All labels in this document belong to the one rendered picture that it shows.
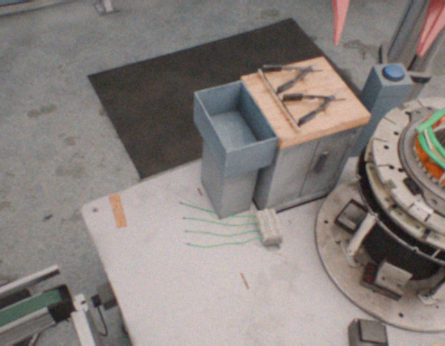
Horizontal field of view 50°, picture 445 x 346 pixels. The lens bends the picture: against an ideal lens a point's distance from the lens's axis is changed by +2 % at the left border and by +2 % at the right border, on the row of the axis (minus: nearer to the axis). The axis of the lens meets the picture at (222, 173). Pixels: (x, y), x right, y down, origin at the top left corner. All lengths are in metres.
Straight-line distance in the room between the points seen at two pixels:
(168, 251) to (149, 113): 1.40
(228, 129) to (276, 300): 0.38
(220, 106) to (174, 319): 0.45
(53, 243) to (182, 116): 0.86
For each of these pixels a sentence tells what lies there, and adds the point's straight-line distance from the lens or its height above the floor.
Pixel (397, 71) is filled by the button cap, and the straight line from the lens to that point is 1.14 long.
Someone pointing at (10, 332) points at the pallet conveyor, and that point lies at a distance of 1.10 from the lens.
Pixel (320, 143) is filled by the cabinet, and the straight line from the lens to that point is 0.98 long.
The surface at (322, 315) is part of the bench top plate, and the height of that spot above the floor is 0.78.
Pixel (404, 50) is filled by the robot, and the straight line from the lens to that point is 1.32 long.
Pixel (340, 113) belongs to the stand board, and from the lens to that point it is 0.96.
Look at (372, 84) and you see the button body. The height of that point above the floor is 1.00.
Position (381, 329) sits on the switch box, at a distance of 1.00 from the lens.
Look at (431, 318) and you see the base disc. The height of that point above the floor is 0.80.
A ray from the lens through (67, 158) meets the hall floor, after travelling 2.26.
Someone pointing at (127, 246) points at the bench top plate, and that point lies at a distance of 1.07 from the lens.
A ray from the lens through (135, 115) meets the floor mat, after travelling 2.37.
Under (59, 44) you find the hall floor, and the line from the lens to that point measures 2.85.
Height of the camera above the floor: 1.72
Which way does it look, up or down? 53 degrees down
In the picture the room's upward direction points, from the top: 6 degrees clockwise
